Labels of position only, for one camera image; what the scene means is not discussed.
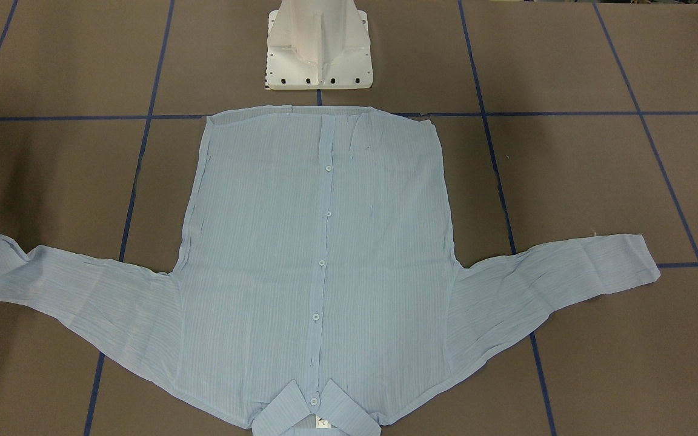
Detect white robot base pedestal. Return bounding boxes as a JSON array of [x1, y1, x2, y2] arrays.
[[264, 1, 374, 90]]

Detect light blue striped shirt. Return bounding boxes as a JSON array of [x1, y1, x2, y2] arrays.
[[0, 107, 661, 435]]

